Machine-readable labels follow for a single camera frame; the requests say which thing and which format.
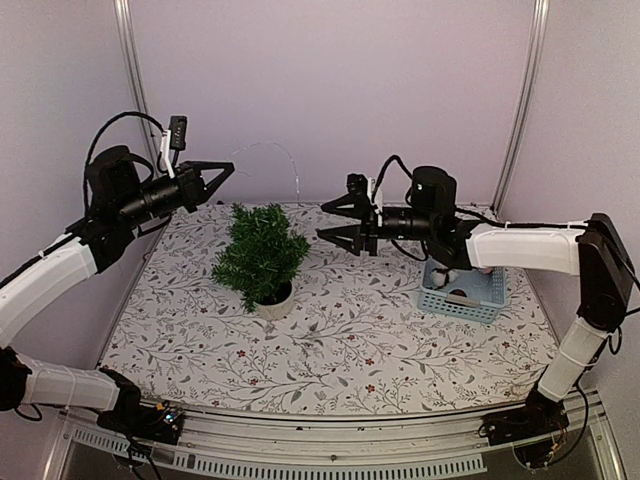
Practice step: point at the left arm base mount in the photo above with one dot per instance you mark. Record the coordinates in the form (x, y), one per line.
(161, 423)

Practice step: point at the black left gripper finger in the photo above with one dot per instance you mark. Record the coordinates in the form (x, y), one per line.
(206, 168)
(209, 187)

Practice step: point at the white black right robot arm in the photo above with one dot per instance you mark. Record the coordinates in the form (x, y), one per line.
(590, 250)

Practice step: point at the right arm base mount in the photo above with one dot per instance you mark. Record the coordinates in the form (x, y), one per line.
(537, 416)

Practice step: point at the white ribbed plant pot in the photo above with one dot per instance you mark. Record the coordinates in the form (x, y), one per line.
(279, 305)

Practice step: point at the aluminium corner post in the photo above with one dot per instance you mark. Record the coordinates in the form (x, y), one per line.
(124, 25)
(531, 68)

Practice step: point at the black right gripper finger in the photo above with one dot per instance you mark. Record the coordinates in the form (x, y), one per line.
(351, 205)
(352, 238)

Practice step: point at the white cotton boll ornament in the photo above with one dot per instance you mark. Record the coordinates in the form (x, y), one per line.
(442, 277)

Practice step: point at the dark red bauble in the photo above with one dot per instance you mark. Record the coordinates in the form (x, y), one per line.
(458, 293)

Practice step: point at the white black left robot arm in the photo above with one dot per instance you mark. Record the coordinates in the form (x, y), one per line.
(120, 205)

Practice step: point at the aluminium corner post left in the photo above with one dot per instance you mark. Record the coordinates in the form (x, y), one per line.
(124, 25)

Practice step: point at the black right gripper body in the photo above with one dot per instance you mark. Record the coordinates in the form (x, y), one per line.
(419, 226)

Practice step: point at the light blue perforated basket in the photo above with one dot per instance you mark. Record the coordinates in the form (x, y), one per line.
(470, 295)

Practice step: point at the aluminium corner post right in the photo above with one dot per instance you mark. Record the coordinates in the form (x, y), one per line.
(531, 68)

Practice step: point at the small green christmas tree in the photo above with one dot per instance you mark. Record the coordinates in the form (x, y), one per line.
(264, 252)

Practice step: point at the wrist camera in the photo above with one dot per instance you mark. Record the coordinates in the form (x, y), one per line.
(173, 142)
(359, 183)

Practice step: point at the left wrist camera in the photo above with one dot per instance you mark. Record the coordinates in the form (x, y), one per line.
(173, 142)

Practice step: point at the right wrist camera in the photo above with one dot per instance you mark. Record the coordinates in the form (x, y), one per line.
(359, 183)

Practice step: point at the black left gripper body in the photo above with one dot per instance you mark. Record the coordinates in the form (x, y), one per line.
(140, 205)

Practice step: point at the aluminium front rail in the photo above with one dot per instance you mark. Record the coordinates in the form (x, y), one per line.
(227, 444)

